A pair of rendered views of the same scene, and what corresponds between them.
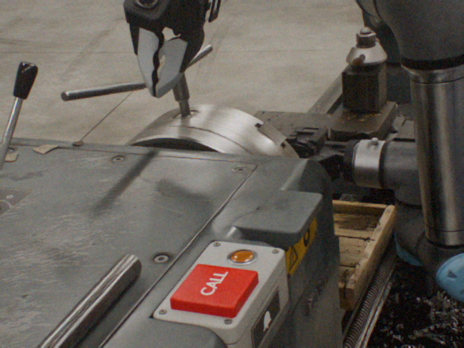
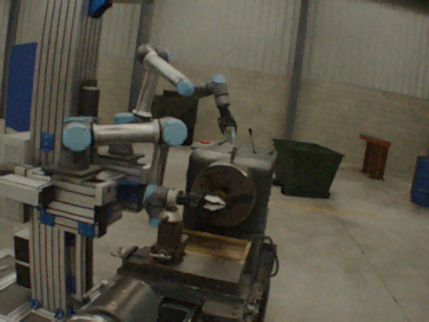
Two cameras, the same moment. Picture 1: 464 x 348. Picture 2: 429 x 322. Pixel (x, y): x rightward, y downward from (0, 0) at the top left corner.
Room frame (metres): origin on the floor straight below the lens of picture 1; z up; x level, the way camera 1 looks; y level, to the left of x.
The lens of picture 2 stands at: (2.98, -0.47, 1.57)
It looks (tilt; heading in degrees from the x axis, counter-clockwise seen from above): 10 degrees down; 166
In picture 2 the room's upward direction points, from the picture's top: 7 degrees clockwise
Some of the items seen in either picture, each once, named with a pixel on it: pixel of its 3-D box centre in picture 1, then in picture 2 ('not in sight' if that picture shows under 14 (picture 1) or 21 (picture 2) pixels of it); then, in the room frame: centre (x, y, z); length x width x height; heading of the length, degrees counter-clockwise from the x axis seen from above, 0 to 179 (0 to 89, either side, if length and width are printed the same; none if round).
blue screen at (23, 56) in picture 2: not in sight; (34, 94); (-5.35, -2.49, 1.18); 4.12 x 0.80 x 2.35; 34
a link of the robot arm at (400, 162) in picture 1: (420, 169); (158, 194); (1.25, -0.29, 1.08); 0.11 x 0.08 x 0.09; 65
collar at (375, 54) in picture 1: (366, 52); (170, 214); (1.69, -0.29, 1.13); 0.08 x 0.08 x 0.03
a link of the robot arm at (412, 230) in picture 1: (424, 230); (156, 213); (1.23, -0.29, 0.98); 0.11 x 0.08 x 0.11; 9
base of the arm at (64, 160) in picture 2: not in sight; (74, 156); (1.18, -0.70, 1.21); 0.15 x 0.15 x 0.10
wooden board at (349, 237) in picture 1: (277, 242); (207, 249); (1.41, -0.07, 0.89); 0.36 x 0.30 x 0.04; 65
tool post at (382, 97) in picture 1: (363, 84); (170, 231); (1.69, -0.28, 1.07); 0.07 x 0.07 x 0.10; 65
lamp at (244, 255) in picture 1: (242, 258); not in sight; (0.71, 0.00, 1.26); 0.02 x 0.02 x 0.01
